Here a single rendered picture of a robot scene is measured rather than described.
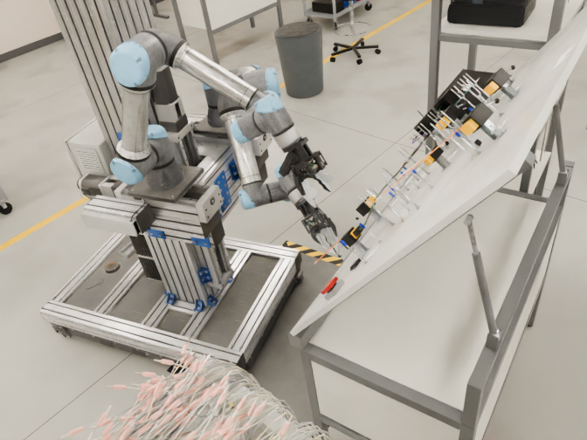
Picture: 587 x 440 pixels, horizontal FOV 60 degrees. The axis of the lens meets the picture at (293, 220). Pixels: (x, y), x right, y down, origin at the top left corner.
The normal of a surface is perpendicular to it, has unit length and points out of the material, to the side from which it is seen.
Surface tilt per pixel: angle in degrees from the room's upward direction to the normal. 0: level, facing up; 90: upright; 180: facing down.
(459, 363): 0
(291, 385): 0
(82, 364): 0
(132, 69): 83
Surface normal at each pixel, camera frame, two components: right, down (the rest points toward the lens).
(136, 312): -0.12, -0.77
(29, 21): 0.73, 0.35
